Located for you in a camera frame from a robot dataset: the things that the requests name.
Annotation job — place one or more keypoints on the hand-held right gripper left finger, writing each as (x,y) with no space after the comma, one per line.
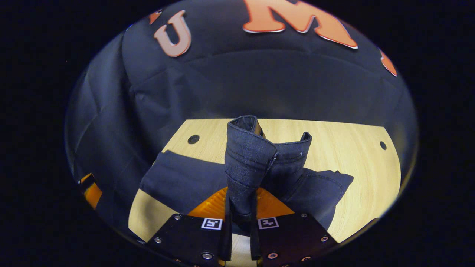
(193,237)

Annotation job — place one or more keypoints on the black backdrop cloth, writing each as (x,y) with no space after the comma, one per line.
(259,85)

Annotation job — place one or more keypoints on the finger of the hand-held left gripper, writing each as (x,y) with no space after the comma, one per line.
(92,194)

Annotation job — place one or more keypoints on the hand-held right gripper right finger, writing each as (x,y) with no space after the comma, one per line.
(289,241)

